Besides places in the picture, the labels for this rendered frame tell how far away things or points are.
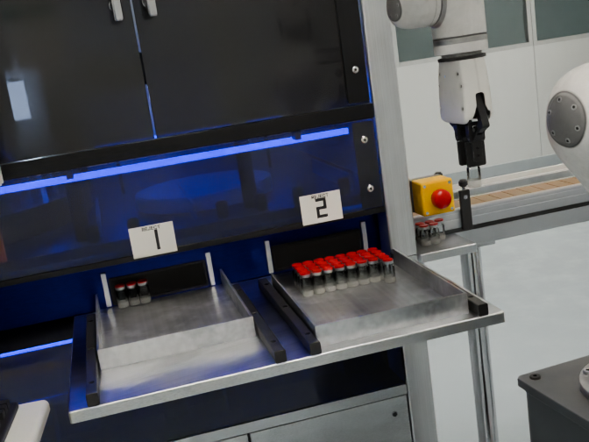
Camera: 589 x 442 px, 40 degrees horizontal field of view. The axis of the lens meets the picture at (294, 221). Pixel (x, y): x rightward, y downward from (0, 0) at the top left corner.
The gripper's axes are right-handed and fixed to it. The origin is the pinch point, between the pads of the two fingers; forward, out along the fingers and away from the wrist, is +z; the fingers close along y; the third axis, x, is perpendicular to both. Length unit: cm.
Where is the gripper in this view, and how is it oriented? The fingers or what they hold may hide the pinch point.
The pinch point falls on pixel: (471, 153)
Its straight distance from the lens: 134.5
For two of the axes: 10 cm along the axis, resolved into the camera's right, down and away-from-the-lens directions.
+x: 9.6, -1.9, 2.1
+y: 2.4, 1.6, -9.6
